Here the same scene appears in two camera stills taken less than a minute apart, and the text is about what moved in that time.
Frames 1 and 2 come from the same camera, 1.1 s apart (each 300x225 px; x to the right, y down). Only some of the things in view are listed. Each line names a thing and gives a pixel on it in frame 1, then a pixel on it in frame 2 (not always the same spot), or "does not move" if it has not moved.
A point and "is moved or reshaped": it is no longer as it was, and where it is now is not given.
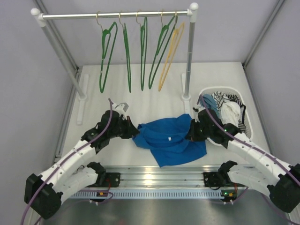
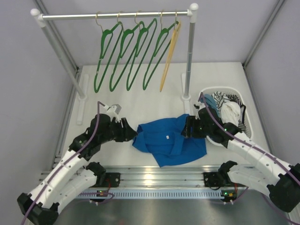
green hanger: [106, 34] is moved or reshaped
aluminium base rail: [158, 176] does not move
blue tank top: [166, 138] does not move
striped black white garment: [220, 97] does not move
